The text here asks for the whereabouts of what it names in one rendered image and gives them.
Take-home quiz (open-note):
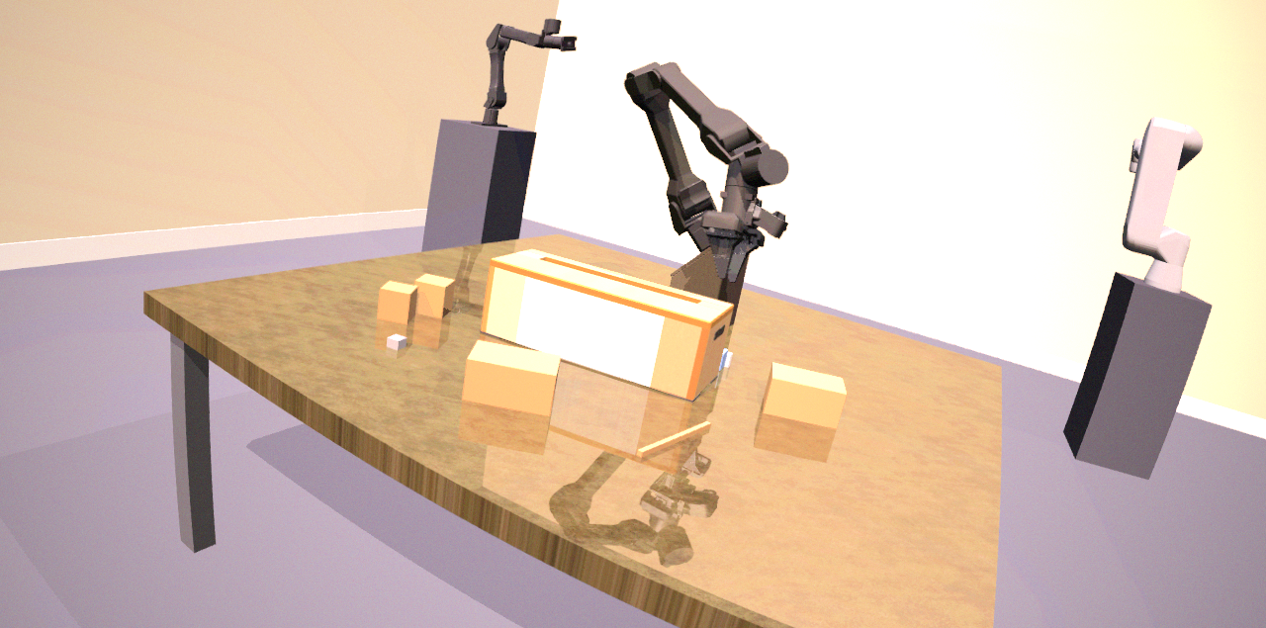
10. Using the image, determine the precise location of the pale yellow flat bar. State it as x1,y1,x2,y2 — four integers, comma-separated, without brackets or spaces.
637,422,711,458

